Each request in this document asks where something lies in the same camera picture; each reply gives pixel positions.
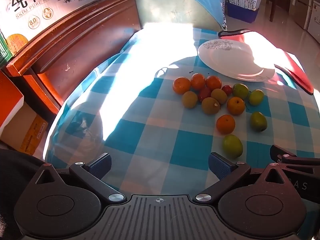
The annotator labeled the red-brown wooden headboard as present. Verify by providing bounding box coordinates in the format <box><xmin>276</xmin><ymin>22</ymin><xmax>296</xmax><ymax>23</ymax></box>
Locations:
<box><xmin>5</xmin><ymin>0</ymin><xmax>140</xmax><ymax>117</ymax></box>

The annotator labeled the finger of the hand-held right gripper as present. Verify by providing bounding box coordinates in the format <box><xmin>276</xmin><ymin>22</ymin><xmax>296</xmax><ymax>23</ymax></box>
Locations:
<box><xmin>269</xmin><ymin>144</ymin><xmax>320</xmax><ymax>178</ymax></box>

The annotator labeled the green jujube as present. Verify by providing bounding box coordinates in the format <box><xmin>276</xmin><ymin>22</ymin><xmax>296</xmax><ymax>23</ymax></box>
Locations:
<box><xmin>248</xmin><ymin>89</ymin><xmax>265</xmax><ymax>106</ymax></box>
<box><xmin>250</xmin><ymin>112</ymin><xmax>268</xmax><ymax>132</ymax></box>
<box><xmin>222</xmin><ymin>134</ymin><xmax>243</xmax><ymax>159</ymax></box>
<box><xmin>232</xmin><ymin>83</ymin><xmax>249</xmax><ymax>99</ymax></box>

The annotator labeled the green and orange carton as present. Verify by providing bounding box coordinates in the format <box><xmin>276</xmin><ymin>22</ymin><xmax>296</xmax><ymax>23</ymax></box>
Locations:
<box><xmin>0</xmin><ymin>29</ymin><xmax>29</xmax><ymax>64</ymax></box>

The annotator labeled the blue plastic bin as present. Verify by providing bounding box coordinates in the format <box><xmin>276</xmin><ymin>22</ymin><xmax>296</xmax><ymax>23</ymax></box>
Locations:
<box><xmin>226</xmin><ymin>2</ymin><xmax>260</xmax><ymax>23</ymax></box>

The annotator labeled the brown cardboard box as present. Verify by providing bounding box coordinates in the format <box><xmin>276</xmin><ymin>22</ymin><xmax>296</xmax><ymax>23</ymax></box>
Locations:
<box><xmin>0</xmin><ymin>102</ymin><xmax>49</xmax><ymax>156</ymax></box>

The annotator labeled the white cow print milk carton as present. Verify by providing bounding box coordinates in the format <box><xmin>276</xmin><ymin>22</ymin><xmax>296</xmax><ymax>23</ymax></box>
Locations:
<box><xmin>0</xmin><ymin>0</ymin><xmax>105</xmax><ymax>42</ymax></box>

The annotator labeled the orange mandarin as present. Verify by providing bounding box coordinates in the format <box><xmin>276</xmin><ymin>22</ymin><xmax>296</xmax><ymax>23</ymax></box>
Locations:
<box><xmin>216</xmin><ymin>114</ymin><xmax>236</xmax><ymax>135</ymax></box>
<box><xmin>227</xmin><ymin>97</ymin><xmax>246</xmax><ymax>116</ymax></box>
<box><xmin>205</xmin><ymin>75</ymin><xmax>222</xmax><ymax>90</ymax></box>
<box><xmin>190</xmin><ymin>73</ymin><xmax>206</xmax><ymax>90</ymax></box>
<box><xmin>172</xmin><ymin>77</ymin><xmax>192</xmax><ymax>95</ymax></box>

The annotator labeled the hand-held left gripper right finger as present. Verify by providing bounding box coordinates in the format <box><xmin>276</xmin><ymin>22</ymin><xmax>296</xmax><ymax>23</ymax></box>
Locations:
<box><xmin>195</xmin><ymin>152</ymin><xmax>288</xmax><ymax>203</ymax></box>

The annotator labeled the blue white checked tablecloth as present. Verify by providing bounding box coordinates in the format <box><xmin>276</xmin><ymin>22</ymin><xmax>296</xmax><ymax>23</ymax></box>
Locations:
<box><xmin>44</xmin><ymin>26</ymin><xmax>320</xmax><ymax>205</ymax></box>

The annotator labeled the brown kiwi fruit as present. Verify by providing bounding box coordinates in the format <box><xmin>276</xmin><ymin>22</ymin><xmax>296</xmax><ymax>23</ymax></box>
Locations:
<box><xmin>211</xmin><ymin>88</ymin><xmax>228</xmax><ymax>105</ymax></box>
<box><xmin>201</xmin><ymin>97</ymin><xmax>221</xmax><ymax>115</ymax></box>
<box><xmin>181</xmin><ymin>91</ymin><xmax>198</xmax><ymax>109</ymax></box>

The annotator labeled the blue cloth cover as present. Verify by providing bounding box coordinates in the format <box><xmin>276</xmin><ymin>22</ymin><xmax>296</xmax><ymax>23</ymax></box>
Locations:
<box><xmin>110</xmin><ymin>0</ymin><xmax>228</xmax><ymax>32</ymax></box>

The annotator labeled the grey refrigerator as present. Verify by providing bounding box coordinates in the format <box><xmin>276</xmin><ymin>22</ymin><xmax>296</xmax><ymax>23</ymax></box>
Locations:
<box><xmin>289</xmin><ymin>0</ymin><xmax>313</xmax><ymax>30</ymax></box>

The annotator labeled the grey-green chair back board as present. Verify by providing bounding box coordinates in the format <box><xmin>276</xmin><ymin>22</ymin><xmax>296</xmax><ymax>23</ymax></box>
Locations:
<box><xmin>135</xmin><ymin>0</ymin><xmax>223</xmax><ymax>30</ymax></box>

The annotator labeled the white floral print plate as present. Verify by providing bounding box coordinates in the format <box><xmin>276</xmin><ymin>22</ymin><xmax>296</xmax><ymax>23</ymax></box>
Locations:
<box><xmin>197</xmin><ymin>39</ymin><xmax>275</xmax><ymax>82</ymax></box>

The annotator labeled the red and white box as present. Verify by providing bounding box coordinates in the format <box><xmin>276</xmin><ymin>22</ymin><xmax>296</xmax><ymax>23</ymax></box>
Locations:
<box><xmin>0</xmin><ymin>70</ymin><xmax>25</xmax><ymax>135</ymax></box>

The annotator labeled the white chest freezer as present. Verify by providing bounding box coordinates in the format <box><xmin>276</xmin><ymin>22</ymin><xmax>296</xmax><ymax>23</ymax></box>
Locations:
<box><xmin>306</xmin><ymin>0</ymin><xmax>320</xmax><ymax>41</ymax></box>

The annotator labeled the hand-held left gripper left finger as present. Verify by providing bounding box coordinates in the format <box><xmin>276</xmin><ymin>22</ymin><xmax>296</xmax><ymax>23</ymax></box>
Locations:
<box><xmin>35</xmin><ymin>152</ymin><xmax>125</xmax><ymax>204</ymax></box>

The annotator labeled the red mat with black trim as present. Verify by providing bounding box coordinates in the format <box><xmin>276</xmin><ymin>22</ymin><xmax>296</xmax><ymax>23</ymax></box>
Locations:
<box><xmin>219</xmin><ymin>29</ymin><xmax>314</xmax><ymax>95</ymax></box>

